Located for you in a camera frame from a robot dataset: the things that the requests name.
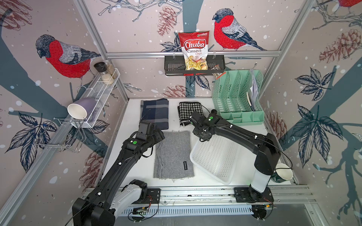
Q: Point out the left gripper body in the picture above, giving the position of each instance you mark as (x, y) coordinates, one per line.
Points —
(157, 136)

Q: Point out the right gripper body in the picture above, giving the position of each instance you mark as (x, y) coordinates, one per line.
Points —
(197, 132)

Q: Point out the navy plaid scarf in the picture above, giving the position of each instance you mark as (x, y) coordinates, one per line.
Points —
(156, 111)

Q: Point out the white plastic basket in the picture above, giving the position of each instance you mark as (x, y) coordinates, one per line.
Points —
(217, 158)

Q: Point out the grey knitted scarf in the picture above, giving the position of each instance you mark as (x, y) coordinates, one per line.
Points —
(172, 159)

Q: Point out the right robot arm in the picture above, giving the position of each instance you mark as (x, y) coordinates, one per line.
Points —
(263, 146)

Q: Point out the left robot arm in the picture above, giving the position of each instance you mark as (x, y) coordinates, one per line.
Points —
(95, 209)

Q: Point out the houndstooth folded scarf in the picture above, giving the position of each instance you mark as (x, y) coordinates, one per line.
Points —
(185, 109)

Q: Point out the mint green desk organizer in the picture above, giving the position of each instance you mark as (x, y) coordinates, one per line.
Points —
(232, 97)

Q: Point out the snack packet in black shelf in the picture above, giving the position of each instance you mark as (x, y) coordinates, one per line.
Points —
(218, 74)

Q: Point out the purple cup white inside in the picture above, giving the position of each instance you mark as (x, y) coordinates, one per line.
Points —
(81, 108)

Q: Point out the glass jar on shelf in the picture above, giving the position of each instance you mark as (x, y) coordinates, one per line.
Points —
(110, 68)

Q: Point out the Chuba cassava chips bag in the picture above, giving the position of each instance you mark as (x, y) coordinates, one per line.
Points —
(195, 49)

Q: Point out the black lid jar on shelf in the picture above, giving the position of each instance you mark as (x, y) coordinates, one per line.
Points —
(101, 67)

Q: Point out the green mug white inside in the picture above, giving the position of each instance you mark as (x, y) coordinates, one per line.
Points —
(282, 173)

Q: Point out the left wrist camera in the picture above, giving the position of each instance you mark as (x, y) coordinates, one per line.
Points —
(146, 127)

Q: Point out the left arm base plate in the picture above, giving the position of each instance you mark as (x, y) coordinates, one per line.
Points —
(150, 195)

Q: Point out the white wire wall shelf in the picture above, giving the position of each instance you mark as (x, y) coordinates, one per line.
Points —
(100, 91)

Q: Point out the black wall basket shelf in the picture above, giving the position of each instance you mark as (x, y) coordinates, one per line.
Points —
(179, 66)

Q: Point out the wire cup holder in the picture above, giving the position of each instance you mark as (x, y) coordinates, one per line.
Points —
(62, 134)

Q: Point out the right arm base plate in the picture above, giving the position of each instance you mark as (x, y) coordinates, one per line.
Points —
(249, 195)

